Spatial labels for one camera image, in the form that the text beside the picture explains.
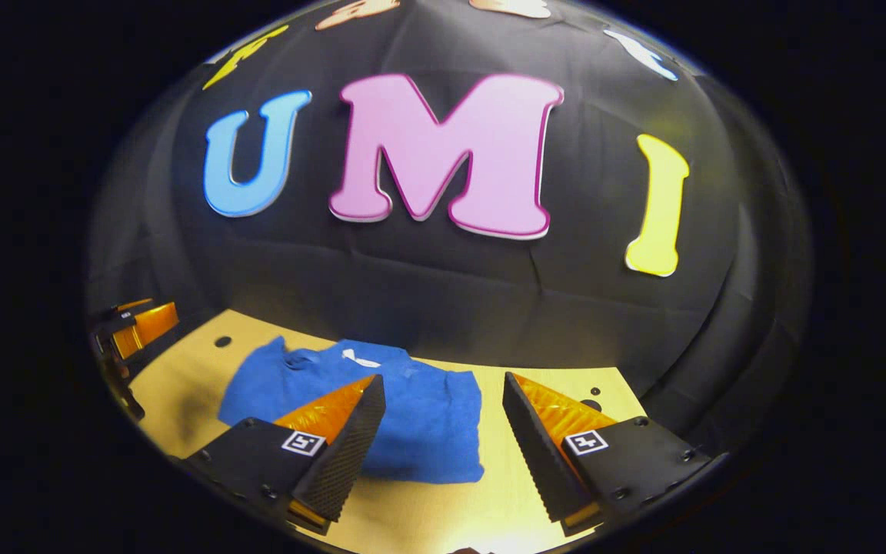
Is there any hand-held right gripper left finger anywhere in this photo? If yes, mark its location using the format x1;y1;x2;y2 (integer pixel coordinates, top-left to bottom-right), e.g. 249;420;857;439
181;374;388;536

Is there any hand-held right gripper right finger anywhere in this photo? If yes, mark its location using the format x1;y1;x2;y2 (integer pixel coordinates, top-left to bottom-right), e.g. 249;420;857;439
501;372;714;538

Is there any blue corduroy jacket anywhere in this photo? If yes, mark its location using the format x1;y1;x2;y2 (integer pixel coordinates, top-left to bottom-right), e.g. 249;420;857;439
218;336;485;486

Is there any black backdrop cloth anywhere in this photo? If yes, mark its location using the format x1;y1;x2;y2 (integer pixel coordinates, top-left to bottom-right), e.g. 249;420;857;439
88;0;813;455

